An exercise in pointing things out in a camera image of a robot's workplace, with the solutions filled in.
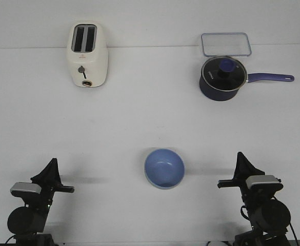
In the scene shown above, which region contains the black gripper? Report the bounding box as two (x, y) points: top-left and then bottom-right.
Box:
(217, 152), (265, 198)
(31, 158), (74, 205)

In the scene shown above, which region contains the blue bowl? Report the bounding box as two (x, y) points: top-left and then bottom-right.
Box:
(144, 149), (185, 190)

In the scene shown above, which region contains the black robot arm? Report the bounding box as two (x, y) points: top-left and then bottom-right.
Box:
(217, 152), (291, 245)
(7, 158), (74, 245)

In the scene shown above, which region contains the dark blue saucepan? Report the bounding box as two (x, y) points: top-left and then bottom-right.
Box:
(199, 56), (294, 101)

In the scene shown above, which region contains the glass pot lid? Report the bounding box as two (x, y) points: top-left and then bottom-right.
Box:
(202, 56), (247, 92)

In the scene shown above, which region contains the clear plastic container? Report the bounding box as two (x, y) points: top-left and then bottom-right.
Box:
(201, 32), (252, 57)

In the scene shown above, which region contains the cream two-slot toaster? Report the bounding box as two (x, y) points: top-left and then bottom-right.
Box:
(66, 21), (108, 88)

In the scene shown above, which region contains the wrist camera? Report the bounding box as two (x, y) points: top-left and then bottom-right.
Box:
(246, 175), (284, 191)
(10, 182), (42, 198)

